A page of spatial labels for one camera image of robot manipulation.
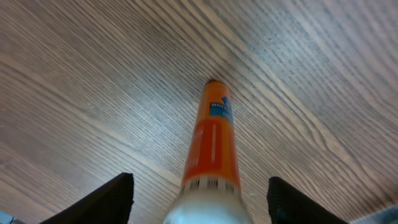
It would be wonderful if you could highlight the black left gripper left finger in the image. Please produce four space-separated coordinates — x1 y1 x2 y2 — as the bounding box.
44 172 134 224

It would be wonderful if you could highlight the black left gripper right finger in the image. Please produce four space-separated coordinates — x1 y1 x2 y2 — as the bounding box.
267 177 347 224

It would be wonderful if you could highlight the orange bottle white cap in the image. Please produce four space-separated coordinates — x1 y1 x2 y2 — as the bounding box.
163 80 252 224

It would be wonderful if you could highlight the clear plastic container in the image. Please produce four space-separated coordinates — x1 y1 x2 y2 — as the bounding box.
350 204 398 224

